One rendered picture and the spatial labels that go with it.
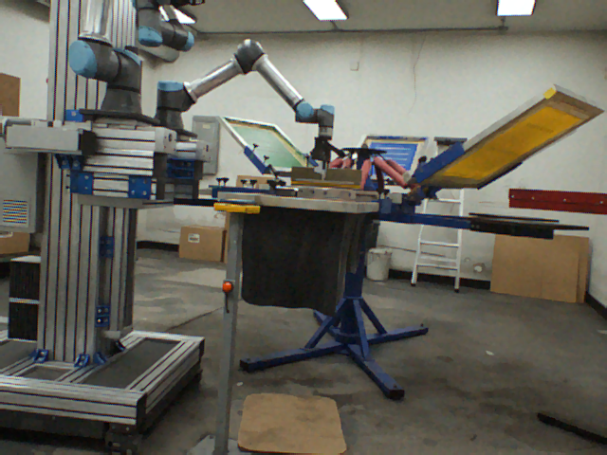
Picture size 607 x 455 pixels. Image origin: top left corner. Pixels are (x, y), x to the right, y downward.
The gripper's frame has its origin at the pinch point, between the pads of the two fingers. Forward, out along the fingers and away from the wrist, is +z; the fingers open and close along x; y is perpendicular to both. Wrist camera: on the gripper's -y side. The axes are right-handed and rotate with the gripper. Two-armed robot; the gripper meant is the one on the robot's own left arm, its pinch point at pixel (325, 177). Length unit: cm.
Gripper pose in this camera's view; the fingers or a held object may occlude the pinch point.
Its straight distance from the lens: 266.2
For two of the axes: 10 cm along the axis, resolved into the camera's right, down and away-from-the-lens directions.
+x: -3.0, 0.4, -9.5
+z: -0.8, 9.9, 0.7
